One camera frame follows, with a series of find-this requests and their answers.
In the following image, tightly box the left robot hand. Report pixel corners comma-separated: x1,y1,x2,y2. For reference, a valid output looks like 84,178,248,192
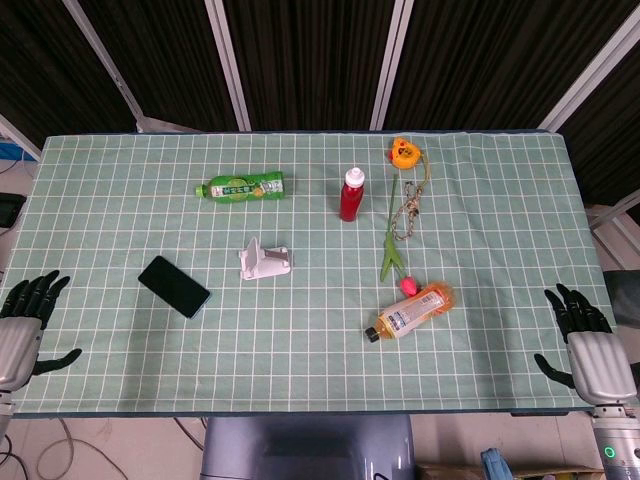
0,270,83,393

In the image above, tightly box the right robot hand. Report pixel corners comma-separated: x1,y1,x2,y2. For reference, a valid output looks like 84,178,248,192
533,283,640,406

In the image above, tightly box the black smartphone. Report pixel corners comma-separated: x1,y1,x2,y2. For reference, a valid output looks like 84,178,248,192
137,255,213,320

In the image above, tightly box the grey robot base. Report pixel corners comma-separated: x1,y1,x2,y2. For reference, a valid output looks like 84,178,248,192
199,415,417,480

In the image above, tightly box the white phone stand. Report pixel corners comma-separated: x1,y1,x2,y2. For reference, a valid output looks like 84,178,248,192
237,237,293,282

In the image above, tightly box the black device on floor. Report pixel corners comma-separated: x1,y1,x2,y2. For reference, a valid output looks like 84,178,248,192
0,193,27,228

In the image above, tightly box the cardboard box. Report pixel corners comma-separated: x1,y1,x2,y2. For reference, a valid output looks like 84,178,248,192
417,463,606,480

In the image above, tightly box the blue cloth bag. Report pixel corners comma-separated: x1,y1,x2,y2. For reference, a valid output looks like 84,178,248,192
480,447,513,480

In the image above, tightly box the orange tea bottle black cap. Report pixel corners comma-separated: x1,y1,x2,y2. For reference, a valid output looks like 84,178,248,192
363,280,457,343

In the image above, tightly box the artificial red tulip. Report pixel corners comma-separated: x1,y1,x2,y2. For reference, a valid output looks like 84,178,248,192
380,174,419,296

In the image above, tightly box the green tea bottle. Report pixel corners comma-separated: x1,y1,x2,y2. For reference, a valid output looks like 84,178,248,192
194,170,287,205

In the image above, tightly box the yellow orange tape measure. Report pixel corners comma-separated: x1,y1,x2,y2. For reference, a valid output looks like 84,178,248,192
389,136,424,170

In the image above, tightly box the red drink bottle white cap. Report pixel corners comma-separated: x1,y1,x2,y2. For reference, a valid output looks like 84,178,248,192
339,167,367,222

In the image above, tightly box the green checkered tablecloth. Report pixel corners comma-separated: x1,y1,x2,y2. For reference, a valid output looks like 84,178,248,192
0,130,621,416

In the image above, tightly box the beige floor cable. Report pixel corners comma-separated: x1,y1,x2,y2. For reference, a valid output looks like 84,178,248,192
35,417,131,480

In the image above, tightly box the braided beige rope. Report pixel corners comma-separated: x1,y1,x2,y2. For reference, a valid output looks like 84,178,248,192
390,152,432,242

